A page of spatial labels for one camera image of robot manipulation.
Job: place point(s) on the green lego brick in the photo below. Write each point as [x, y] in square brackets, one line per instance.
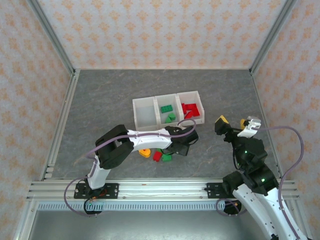
[172, 116]
[167, 158]
[168, 119]
[160, 150]

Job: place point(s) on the red lego brick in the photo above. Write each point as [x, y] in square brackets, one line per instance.
[188, 115]
[157, 156]
[196, 113]
[185, 108]
[195, 107]

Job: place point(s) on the green lego plate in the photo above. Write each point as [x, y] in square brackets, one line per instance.
[166, 108]

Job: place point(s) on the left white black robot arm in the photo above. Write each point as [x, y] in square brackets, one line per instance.
[150, 140]

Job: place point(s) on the yellow round lego piece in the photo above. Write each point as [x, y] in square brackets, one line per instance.
[145, 153]

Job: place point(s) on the aluminium table side rail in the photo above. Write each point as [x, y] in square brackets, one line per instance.
[62, 125]
[260, 100]

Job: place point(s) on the aluminium frame beam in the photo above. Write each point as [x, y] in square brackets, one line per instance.
[162, 190]

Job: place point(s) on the aluminium frame leg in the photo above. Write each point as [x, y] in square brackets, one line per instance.
[305, 225]
[25, 220]

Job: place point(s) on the aluminium corner post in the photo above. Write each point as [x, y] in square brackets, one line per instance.
[54, 37]
[270, 37]

